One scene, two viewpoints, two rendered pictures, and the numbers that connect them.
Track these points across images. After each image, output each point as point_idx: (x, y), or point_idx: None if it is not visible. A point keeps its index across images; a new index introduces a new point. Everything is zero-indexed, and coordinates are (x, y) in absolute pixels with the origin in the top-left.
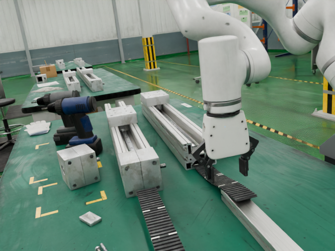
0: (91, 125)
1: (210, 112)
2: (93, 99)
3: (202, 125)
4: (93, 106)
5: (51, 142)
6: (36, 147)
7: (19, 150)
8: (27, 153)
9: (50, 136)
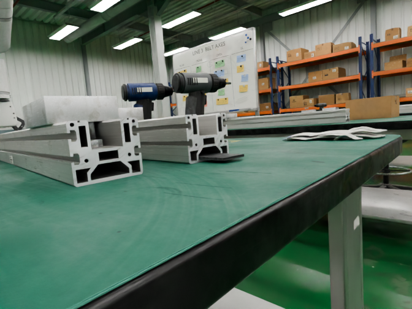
0: (233, 150)
1: (8, 99)
2: (121, 88)
3: (13, 107)
4: (122, 95)
5: (228, 142)
6: (235, 140)
7: (246, 138)
8: (225, 140)
9: (257, 141)
